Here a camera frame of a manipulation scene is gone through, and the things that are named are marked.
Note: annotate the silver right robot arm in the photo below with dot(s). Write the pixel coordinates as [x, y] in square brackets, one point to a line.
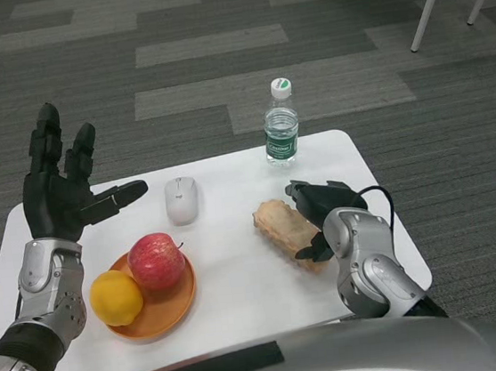
[363, 248]

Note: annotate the red apple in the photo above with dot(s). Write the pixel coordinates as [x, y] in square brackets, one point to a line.
[155, 261]

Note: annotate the yellow lemon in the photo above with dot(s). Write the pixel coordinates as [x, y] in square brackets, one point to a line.
[115, 299]

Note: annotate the ridged brown bread loaf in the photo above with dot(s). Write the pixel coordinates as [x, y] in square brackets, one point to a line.
[279, 226]

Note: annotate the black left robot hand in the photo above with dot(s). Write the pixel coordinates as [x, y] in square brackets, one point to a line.
[53, 203]

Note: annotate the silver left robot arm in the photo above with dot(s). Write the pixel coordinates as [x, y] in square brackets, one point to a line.
[45, 289]

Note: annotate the orange round plate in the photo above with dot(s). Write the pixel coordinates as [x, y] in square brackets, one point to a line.
[173, 312]

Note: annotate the clear water bottle green label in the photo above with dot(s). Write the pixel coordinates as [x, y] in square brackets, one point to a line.
[281, 132]

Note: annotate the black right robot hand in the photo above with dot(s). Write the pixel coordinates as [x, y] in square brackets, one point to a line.
[326, 199]

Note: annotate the white computer mouse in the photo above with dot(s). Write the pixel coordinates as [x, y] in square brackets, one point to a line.
[182, 202]

